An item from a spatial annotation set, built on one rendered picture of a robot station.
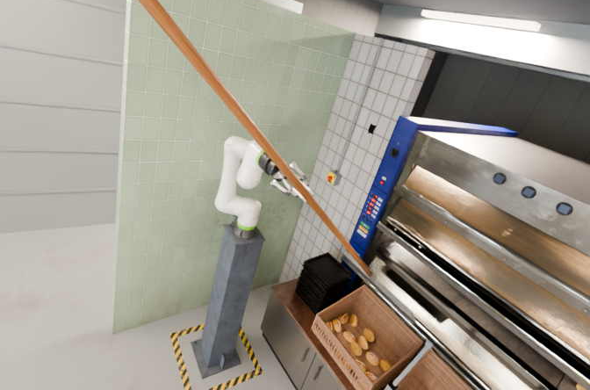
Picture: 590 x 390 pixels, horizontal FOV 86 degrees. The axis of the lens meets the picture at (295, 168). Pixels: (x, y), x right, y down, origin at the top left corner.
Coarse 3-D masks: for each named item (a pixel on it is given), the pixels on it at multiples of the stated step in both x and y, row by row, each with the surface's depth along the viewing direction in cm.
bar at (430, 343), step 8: (344, 256) 220; (352, 264) 214; (360, 272) 208; (368, 280) 203; (376, 288) 198; (384, 296) 194; (392, 304) 189; (400, 312) 185; (408, 320) 181; (416, 328) 177; (424, 336) 173; (432, 344) 169; (424, 352) 170; (440, 352) 166; (416, 360) 169; (448, 360) 163; (408, 368) 168; (456, 368) 160; (400, 376) 167; (464, 376) 157; (392, 384) 166; (472, 384) 154
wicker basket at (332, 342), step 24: (360, 288) 246; (336, 312) 241; (360, 312) 247; (384, 312) 233; (336, 336) 212; (384, 336) 230; (336, 360) 211; (408, 360) 211; (360, 384) 195; (384, 384) 203
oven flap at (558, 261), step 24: (432, 192) 205; (456, 192) 195; (456, 216) 190; (480, 216) 183; (504, 216) 176; (504, 240) 173; (528, 240) 166; (552, 240) 160; (552, 264) 157; (576, 264) 151; (576, 288) 149
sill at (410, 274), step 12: (384, 252) 237; (396, 264) 229; (408, 276) 221; (420, 288) 215; (432, 288) 212; (444, 300) 204; (456, 312) 196; (468, 324) 191; (480, 336) 185; (492, 336) 185; (492, 348) 181; (504, 348) 179; (516, 360) 173; (528, 372) 168; (540, 384) 164
